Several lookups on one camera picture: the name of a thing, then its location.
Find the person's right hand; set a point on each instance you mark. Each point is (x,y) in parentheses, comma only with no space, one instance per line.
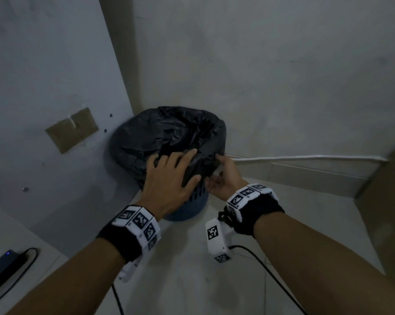
(227,183)

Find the person's left hand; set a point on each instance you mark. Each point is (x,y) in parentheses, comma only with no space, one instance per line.
(168,186)

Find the blue plastic waste basket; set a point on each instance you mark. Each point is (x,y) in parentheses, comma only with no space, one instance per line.
(192,203)

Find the new black trash bag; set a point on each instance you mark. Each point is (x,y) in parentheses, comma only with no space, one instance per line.
(158,137)

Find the person's right forearm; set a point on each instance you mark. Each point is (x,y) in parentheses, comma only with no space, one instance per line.
(332,265)

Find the person's left forearm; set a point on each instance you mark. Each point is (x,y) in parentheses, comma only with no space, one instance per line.
(69,282)

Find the right wristband with markers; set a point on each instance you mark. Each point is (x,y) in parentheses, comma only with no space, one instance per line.
(256,209)

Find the wristband with markers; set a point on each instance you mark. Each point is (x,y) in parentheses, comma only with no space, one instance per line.
(128,232)
(256,209)

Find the left wristband with markers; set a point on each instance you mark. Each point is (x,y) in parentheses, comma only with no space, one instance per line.
(128,232)

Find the narrow brown tape patch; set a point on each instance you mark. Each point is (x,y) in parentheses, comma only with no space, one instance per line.
(84,122)

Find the wide brown tape patch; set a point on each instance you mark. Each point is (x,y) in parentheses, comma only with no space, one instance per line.
(64,136)

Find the brown cardboard box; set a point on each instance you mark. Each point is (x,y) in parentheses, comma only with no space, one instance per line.
(386,219)

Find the black power adapter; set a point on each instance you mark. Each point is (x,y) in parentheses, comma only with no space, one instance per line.
(2,267)

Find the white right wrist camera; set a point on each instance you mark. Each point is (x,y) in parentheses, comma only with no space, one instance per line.
(218,242)

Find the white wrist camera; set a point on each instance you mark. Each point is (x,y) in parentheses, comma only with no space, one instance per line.
(128,272)
(218,242)

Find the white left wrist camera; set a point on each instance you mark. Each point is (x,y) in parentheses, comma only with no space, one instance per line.
(128,272)

